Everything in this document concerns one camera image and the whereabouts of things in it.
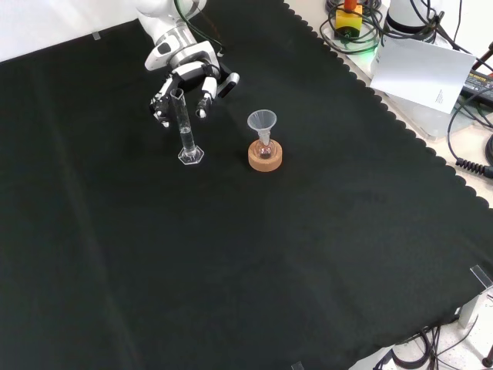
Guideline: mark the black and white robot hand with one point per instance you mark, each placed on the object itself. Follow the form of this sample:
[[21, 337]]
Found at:
[[192, 67]]

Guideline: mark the clear glass graduated cylinder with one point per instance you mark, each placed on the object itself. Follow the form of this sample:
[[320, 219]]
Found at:
[[186, 131]]

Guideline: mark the clear plastic funnel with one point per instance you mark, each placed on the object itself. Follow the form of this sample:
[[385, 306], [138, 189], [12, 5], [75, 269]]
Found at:
[[262, 119]]

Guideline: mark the small round-bottom glass flask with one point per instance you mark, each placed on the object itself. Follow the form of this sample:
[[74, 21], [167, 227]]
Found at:
[[265, 150]]

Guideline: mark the yellow stop button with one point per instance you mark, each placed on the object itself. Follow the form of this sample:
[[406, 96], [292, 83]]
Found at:
[[348, 23]]

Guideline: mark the black bench cloth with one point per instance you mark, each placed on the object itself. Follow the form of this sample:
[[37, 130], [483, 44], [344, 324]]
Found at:
[[231, 250]]

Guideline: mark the white cylindrical base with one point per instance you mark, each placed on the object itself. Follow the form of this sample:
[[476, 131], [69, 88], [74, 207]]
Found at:
[[404, 15]]

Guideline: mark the white paper sheet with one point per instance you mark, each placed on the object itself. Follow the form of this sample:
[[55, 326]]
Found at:
[[420, 73]]

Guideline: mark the pale board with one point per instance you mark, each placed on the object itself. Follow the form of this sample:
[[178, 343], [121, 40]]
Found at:
[[427, 119]]

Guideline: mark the black power adapter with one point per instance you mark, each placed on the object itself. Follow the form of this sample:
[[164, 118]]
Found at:
[[479, 86]]

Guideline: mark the white bench leg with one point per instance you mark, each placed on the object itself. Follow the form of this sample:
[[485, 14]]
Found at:
[[471, 312]]

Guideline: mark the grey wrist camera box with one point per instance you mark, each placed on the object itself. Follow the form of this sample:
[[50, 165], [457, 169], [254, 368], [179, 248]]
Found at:
[[228, 85]]

